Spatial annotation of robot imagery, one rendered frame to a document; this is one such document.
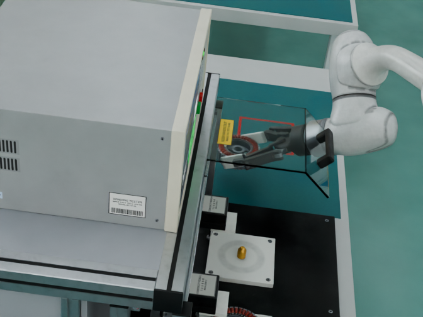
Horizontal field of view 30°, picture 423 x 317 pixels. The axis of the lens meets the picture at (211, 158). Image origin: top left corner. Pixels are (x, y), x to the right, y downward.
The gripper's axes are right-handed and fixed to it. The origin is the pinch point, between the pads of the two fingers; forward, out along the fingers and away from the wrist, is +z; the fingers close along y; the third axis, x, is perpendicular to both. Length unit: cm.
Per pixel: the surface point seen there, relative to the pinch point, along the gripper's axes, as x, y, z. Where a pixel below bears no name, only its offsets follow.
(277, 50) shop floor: -39, 209, 91
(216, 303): -6, -55, -18
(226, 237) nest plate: -9.4, -25.8, -5.0
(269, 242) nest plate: -14.1, -22.1, -13.1
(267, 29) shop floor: -31, 229, 103
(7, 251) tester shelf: 26, -83, -8
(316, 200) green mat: -18.1, 2.6, -14.6
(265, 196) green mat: -12.3, -2.9, -4.4
